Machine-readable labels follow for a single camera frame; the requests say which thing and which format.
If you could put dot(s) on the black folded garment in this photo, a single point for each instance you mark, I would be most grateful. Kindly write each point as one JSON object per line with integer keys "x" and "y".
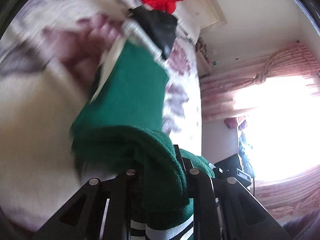
{"x": 157, "y": 27}

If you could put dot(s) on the grey-white folded garment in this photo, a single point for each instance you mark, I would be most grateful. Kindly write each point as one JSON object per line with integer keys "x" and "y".
{"x": 140, "y": 36}

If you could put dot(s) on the green varsity jacket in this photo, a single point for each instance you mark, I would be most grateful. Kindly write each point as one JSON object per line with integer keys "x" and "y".
{"x": 132, "y": 120}

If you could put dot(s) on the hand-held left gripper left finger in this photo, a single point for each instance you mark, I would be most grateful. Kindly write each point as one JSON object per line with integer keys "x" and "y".
{"x": 120, "y": 192}

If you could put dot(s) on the cream bed headboard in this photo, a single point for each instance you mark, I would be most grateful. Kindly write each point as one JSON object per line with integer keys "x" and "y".
{"x": 210, "y": 2}

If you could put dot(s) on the pile of mixed clothes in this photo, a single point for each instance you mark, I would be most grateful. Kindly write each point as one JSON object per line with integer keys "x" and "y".
{"x": 235, "y": 122}

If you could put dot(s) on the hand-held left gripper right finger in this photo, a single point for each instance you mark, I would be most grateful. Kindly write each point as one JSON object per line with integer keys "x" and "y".
{"x": 200, "y": 192}

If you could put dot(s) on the pink floral curtain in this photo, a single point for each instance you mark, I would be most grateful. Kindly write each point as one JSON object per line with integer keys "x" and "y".
{"x": 275, "y": 60}

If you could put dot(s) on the floral bed blanket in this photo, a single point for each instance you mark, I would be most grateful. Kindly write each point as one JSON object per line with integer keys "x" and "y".
{"x": 45, "y": 55}

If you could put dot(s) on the white nightstand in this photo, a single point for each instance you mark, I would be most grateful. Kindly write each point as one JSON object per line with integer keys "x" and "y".
{"x": 204, "y": 67}

